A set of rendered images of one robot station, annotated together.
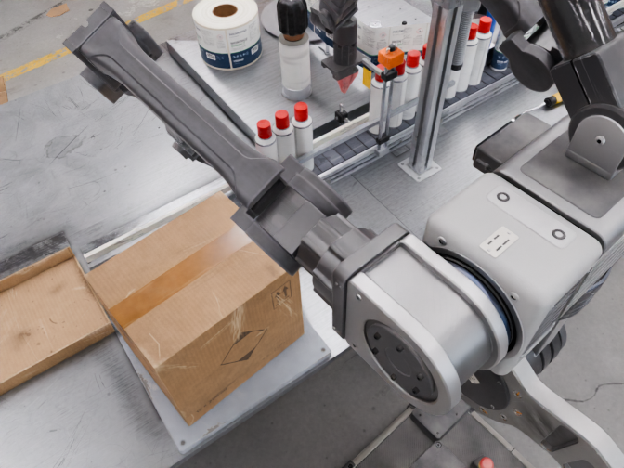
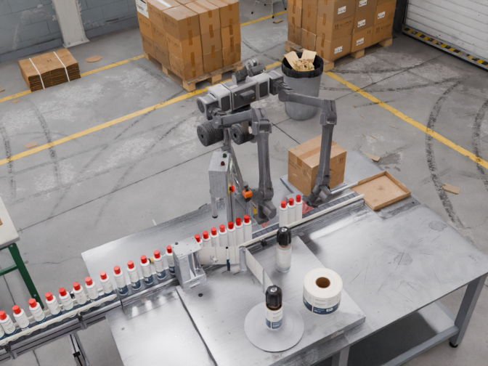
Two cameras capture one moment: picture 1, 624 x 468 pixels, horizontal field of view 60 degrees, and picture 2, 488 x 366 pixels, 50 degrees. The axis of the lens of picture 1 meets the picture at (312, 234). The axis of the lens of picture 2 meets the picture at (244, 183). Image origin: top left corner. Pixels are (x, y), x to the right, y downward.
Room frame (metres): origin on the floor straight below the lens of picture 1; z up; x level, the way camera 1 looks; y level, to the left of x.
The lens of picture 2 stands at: (3.36, 0.08, 3.18)
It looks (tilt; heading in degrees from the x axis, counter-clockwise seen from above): 40 degrees down; 187
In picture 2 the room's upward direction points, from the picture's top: 3 degrees counter-clockwise
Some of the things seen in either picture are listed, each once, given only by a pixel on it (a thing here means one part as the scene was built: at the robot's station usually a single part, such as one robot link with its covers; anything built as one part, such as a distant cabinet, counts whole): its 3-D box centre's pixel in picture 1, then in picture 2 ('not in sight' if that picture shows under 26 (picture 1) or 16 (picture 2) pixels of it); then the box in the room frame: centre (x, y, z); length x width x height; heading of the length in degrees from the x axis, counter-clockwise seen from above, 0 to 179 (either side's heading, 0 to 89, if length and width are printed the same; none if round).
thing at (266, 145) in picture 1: (267, 155); (298, 208); (0.98, 0.10, 0.98); 0.05 x 0.05 x 0.20
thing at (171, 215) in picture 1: (280, 160); (293, 224); (1.04, 0.07, 0.90); 1.07 x 0.01 x 0.02; 123
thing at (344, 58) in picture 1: (344, 52); (263, 213); (1.18, -0.10, 1.13); 0.10 x 0.07 x 0.07; 124
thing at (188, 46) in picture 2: not in sight; (188, 32); (-2.77, -1.30, 0.45); 1.20 x 0.84 x 0.89; 40
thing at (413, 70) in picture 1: (409, 85); (231, 235); (1.23, -0.28, 0.98); 0.05 x 0.05 x 0.20
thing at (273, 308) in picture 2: not in sight; (274, 307); (1.76, -0.01, 1.04); 0.09 x 0.09 x 0.29
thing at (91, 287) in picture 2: not in sight; (92, 291); (1.68, -0.98, 0.98); 0.05 x 0.05 x 0.20
